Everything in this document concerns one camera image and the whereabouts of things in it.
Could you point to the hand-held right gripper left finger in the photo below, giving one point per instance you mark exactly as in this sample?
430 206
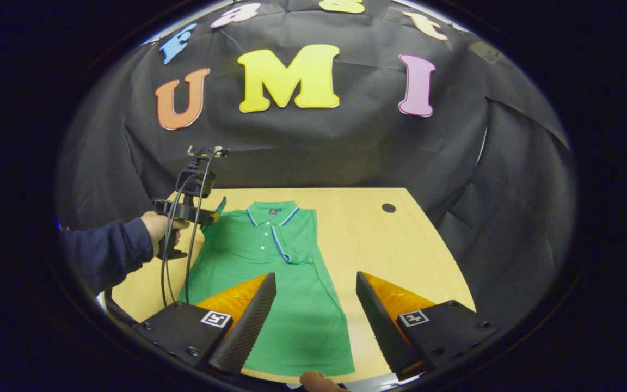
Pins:
248 326

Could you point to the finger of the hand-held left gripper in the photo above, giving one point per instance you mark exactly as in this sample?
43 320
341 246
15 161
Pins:
210 218

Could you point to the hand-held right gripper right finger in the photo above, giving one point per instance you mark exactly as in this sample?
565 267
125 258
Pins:
387 332

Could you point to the green T-shirt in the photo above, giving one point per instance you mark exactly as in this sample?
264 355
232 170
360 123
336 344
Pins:
292 305

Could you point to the black table grommet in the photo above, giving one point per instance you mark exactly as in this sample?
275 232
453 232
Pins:
388 207

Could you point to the black backdrop cloth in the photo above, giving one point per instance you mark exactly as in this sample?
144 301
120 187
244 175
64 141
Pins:
319 147

